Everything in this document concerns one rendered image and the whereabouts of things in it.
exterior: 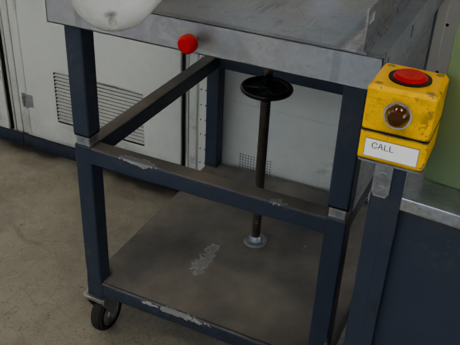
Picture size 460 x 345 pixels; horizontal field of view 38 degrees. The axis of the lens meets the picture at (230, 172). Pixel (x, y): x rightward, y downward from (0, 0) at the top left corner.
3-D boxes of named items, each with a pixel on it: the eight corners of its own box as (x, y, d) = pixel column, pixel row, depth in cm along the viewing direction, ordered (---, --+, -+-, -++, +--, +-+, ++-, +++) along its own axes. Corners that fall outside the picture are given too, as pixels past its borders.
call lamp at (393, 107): (407, 137, 75) (413, 109, 73) (377, 130, 76) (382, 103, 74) (410, 132, 76) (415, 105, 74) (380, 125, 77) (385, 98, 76)
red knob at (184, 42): (192, 57, 107) (192, 38, 105) (174, 53, 108) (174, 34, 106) (205, 48, 110) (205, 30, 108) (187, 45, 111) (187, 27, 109)
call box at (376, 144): (421, 176, 78) (439, 97, 73) (355, 159, 81) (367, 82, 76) (434, 147, 84) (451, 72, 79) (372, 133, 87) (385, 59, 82)
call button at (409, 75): (422, 96, 76) (424, 83, 75) (387, 89, 77) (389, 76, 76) (429, 84, 79) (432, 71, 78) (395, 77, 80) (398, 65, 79)
